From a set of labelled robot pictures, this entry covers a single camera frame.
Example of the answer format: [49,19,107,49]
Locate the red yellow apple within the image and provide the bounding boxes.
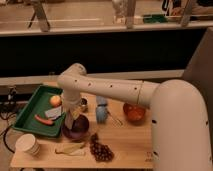
[49,95,62,107]

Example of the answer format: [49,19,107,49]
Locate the purple bowl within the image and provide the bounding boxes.
[62,114,89,140]

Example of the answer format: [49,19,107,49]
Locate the black cables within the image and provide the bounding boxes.
[0,87,21,154]

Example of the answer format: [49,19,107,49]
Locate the wooden folding table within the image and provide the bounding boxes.
[11,94,153,170]

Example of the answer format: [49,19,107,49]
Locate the red sausage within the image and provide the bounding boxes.
[34,115,54,125]

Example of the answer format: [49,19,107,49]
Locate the grey cloth piece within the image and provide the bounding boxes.
[45,106,62,120]

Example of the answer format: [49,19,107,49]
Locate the orange wooden bowl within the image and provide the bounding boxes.
[123,103,146,122]

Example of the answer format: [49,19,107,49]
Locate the green plastic tray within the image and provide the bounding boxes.
[13,85,65,138]

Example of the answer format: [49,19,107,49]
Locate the yellow banana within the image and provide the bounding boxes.
[55,142,85,156]

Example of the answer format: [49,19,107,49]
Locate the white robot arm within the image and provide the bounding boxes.
[57,63,213,171]

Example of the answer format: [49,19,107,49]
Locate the bunch of dark grapes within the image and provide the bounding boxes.
[89,133,114,162]

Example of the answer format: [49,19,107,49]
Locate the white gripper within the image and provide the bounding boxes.
[63,100,81,120]

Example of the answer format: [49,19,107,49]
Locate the small metal cup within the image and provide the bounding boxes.
[80,98,88,112]

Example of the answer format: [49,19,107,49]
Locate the green box in background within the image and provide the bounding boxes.
[143,14,167,24]

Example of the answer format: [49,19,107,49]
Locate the metal fork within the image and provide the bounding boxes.
[108,112,123,126]

